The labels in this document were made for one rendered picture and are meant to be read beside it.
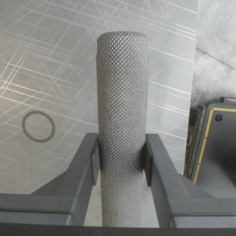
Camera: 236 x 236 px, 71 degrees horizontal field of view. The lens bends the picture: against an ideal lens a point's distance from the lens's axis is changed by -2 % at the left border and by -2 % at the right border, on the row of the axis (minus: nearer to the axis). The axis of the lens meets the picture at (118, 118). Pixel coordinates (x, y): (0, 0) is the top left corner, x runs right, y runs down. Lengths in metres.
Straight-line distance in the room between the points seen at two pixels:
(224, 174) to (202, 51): 0.76
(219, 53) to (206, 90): 0.25
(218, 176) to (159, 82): 0.94
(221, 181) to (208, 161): 0.17
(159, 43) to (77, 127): 0.20
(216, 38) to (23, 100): 1.18
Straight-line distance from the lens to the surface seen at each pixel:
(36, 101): 0.34
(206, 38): 1.29
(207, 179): 1.17
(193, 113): 1.17
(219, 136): 1.05
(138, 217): 0.18
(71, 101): 0.32
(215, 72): 1.32
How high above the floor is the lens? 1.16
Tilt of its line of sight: 73 degrees down
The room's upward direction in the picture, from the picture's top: 175 degrees counter-clockwise
